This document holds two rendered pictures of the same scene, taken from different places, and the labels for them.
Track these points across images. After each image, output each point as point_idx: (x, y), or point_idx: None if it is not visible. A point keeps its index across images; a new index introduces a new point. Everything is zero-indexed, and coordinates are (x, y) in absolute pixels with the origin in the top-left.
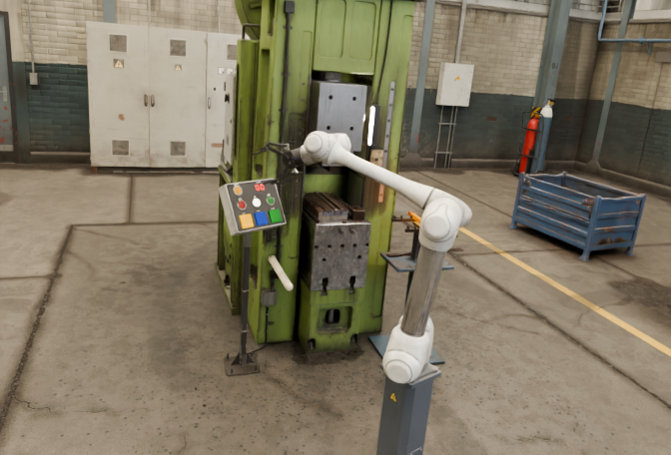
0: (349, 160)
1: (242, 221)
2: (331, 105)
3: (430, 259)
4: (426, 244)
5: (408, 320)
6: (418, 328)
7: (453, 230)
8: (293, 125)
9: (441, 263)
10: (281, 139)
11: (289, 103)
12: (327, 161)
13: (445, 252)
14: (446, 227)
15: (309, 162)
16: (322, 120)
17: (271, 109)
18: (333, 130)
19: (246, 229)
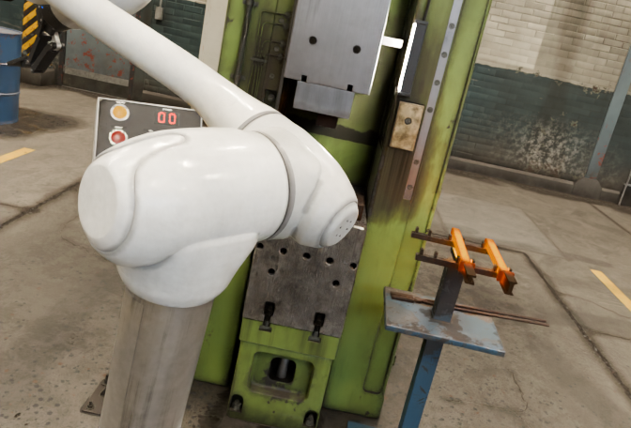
0: None
1: None
2: None
3: (129, 321)
4: (116, 267)
5: None
6: None
7: (160, 236)
8: (265, 32)
9: (170, 345)
10: (239, 52)
11: None
12: None
13: (187, 313)
14: (117, 211)
15: (63, 17)
16: (301, 23)
17: None
18: (320, 46)
19: None
